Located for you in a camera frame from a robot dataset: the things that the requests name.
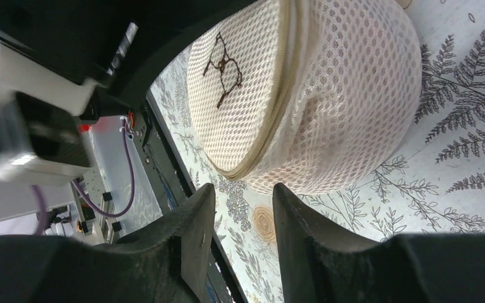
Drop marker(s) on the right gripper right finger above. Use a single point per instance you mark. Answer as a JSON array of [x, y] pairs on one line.
[[320, 261]]

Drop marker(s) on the floral tablecloth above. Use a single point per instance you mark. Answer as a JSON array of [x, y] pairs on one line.
[[433, 182]]

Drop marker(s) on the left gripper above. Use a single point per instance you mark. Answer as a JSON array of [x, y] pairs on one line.
[[60, 55]]

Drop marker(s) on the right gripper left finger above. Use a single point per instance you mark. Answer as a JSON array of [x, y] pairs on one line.
[[165, 261]]

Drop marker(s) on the white mesh laundry bag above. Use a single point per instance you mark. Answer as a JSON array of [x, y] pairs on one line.
[[310, 94]]

